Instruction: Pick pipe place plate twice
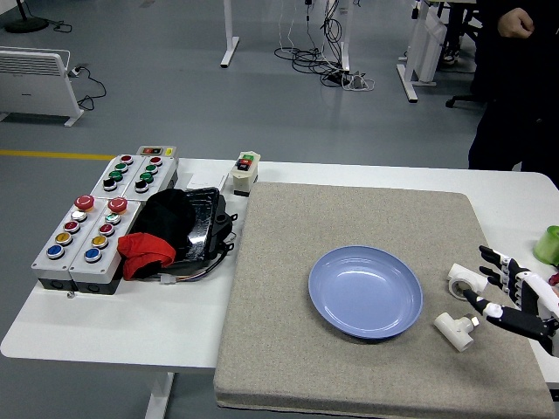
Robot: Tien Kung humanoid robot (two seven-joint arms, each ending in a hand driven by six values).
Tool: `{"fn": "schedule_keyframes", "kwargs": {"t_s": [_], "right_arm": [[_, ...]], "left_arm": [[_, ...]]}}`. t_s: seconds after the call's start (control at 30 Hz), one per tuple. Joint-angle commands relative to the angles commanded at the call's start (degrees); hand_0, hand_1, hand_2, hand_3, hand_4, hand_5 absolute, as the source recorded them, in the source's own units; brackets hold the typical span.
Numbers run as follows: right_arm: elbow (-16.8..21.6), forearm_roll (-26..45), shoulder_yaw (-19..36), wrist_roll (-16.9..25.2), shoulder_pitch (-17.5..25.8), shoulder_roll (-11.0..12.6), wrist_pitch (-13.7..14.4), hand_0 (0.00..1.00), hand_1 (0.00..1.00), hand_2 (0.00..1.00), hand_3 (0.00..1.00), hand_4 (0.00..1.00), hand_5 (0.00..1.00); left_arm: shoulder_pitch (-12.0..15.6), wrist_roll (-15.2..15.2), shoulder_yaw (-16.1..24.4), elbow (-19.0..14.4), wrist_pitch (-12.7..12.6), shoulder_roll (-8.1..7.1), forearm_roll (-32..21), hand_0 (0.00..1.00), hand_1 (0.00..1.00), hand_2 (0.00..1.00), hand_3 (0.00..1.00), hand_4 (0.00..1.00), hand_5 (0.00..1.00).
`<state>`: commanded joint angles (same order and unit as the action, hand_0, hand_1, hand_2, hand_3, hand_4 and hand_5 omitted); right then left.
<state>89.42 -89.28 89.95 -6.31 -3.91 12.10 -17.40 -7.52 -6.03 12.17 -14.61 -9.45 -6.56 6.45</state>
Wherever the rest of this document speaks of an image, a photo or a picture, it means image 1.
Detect black device housing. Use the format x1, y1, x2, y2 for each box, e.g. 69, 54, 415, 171
172, 194, 239, 271

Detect white table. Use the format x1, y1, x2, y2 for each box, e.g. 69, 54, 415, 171
0, 157, 559, 419

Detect black office chair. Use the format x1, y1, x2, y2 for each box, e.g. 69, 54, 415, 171
445, 12, 486, 109

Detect black stand base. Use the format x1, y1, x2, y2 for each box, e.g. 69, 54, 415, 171
3, 0, 50, 34

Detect black heater cable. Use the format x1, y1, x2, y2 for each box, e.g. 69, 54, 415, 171
67, 64, 107, 113

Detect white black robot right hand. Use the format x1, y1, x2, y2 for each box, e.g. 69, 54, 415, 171
463, 245, 559, 354

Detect blue plate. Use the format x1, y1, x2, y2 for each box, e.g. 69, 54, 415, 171
307, 244, 424, 342

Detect person's hand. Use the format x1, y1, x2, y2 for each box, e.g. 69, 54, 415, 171
499, 7, 535, 39

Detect grey box red green buttons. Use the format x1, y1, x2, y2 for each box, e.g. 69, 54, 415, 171
89, 153, 148, 197
121, 155, 180, 200

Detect person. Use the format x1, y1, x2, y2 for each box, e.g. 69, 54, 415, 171
467, 0, 559, 175

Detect white tee pipe fitting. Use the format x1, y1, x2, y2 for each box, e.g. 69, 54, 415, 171
447, 263, 489, 300

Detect white paper card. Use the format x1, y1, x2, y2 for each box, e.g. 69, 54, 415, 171
176, 169, 231, 193

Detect white switch box green red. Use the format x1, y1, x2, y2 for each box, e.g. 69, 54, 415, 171
229, 151, 263, 197

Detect small grey switch yellow label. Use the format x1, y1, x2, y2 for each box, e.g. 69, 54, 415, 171
135, 145, 178, 158

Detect white panel heater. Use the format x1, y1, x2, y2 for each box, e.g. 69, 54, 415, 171
0, 45, 85, 127

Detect red cloth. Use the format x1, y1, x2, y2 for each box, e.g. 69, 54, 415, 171
116, 232, 177, 281

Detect grey box with mushroom button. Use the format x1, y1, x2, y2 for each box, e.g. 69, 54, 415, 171
68, 196, 143, 296
30, 194, 110, 292

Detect white tee pipe metal thread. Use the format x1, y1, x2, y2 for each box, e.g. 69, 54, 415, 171
433, 312, 480, 354

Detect white desk leg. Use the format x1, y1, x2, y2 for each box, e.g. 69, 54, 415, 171
338, 0, 354, 73
219, 0, 240, 68

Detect wire harness white connector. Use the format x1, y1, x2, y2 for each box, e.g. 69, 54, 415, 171
130, 255, 228, 287

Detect white desk frame with panel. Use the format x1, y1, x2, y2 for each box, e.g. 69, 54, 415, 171
396, 0, 449, 104

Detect black cable bundle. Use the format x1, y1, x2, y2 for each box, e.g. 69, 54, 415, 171
273, 0, 350, 87

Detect black cloth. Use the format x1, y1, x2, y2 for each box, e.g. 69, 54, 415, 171
130, 188, 197, 258

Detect grey-brown mat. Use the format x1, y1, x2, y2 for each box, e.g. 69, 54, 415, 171
212, 181, 556, 419

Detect black plastic tray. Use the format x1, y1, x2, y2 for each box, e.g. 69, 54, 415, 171
143, 186, 222, 265

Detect green cup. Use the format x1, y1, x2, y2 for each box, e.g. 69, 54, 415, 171
532, 225, 559, 265

